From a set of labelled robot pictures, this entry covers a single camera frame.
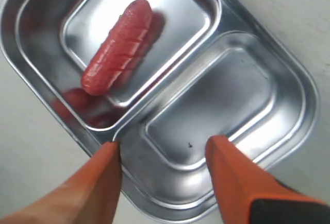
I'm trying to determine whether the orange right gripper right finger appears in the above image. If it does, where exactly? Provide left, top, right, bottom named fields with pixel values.
left=205, top=135, right=329, bottom=223

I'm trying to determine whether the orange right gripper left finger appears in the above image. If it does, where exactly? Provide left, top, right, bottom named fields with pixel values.
left=1, top=142, right=121, bottom=223

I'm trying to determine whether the red sausage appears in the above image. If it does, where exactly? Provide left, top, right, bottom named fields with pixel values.
left=80, top=0, right=153, bottom=96

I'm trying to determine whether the steel two-compartment lunch box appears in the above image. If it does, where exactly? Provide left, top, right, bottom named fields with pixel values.
left=1, top=0, right=320, bottom=223

